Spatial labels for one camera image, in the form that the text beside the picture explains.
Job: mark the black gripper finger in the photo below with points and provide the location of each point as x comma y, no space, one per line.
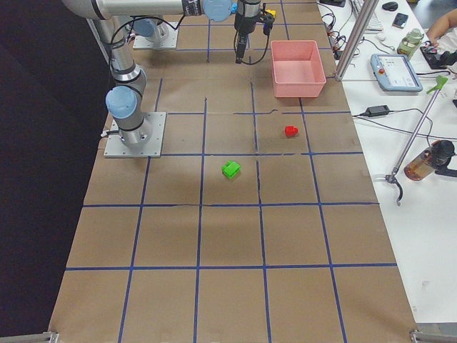
240,41

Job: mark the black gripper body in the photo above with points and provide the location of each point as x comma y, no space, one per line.
243,21

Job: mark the yellow toy block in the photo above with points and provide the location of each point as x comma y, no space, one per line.
271,12

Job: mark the red toy block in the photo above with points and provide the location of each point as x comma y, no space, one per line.
291,131

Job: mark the green toy block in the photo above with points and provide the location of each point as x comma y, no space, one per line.
230,169

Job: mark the pink plastic box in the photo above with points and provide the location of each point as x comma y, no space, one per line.
297,69

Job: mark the person hand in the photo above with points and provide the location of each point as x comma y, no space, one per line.
441,26

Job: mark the black power adapter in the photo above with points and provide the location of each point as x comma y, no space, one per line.
374,111

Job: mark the black computer mouse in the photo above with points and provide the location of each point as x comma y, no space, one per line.
390,6

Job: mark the blue teach pendant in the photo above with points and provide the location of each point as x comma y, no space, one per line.
394,72

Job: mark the black smartphone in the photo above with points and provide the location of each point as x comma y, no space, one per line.
400,20

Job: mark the green glass jar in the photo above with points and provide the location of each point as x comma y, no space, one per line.
410,43

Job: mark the brown paper table cover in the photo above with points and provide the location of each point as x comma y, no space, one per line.
292,249

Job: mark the brown water bottle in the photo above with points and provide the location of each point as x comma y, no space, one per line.
435,158

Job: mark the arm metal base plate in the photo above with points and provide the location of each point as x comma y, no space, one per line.
154,35
146,141

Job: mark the aluminium frame post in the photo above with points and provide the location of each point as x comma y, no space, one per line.
360,25

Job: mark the green handled reach grabber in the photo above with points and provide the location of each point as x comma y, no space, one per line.
391,178

